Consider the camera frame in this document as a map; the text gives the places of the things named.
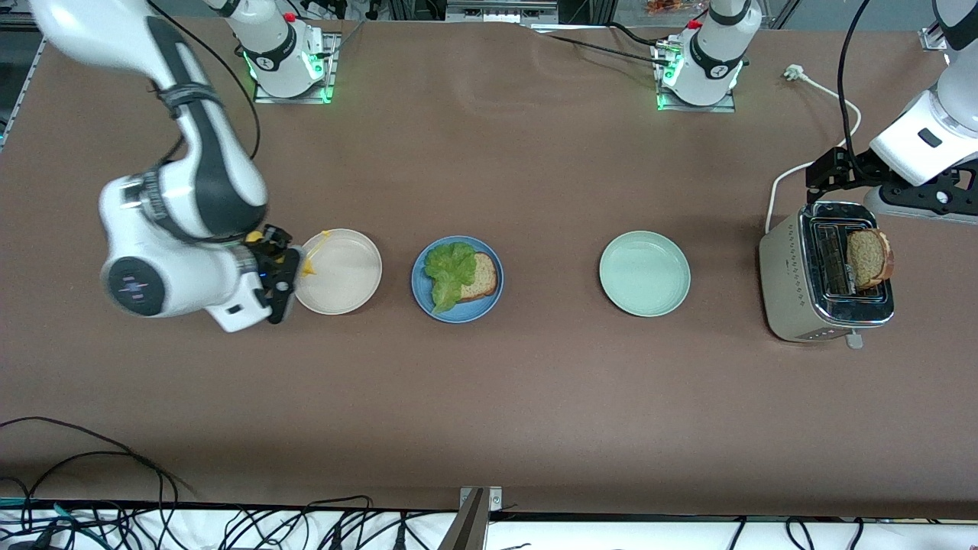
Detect yellow mustard squeeze bottle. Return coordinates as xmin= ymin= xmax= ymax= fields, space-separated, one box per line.
xmin=244 ymin=228 xmax=333 ymax=277

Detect brown bread slice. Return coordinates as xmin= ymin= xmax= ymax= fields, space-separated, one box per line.
xmin=458 ymin=252 xmax=499 ymax=301
xmin=847 ymin=229 xmax=895 ymax=290

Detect green lettuce leaf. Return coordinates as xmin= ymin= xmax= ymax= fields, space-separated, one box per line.
xmin=424 ymin=241 xmax=478 ymax=314

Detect beige round plate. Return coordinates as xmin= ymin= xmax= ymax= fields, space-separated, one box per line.
xmin=294 ymin=228 xmax=383 ymax=315

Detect blue round plate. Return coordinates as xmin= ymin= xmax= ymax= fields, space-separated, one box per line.
xmin=411 ymin=235 xmax=505 ymax=324

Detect light green round plate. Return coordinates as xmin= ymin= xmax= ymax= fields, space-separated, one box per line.
xmin=599 ymin=231 xmax=691 ymax=318

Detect silver two-slot toaster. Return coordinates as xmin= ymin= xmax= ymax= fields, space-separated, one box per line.
xmin=759 ymin=201 xmax=896 ymax=351

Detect white toaster power cord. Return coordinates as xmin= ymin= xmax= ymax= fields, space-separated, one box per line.
xmin=765 ymin=64 xmax=863 ymax=234

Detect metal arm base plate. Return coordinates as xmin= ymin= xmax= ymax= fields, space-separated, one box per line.
xmin=252 ymin=31 xmax=341 ymax=104
xmin=656 ymin=38 xmax=738 ymax=113

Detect black looped table cable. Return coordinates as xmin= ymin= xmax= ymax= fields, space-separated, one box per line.
xmin=0 ymin=416 xmax=196 ymax=505

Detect black arm base cable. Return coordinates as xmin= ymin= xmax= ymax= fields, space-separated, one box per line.
xmin=535 ymin=23 xmax=673 ymax=66

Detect tangled black floor cables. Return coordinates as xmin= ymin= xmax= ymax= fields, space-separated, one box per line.
xmin=0 ymin=489 xmax=978 ymax=550

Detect aluminium frame rail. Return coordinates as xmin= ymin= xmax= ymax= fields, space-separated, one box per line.
xmin=445 ymin=0 xmax=559 ymax=24

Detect metal table edge bracket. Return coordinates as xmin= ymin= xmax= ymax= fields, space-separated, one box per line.
xmin=439 ymin=487 xmax=503 ymax=550

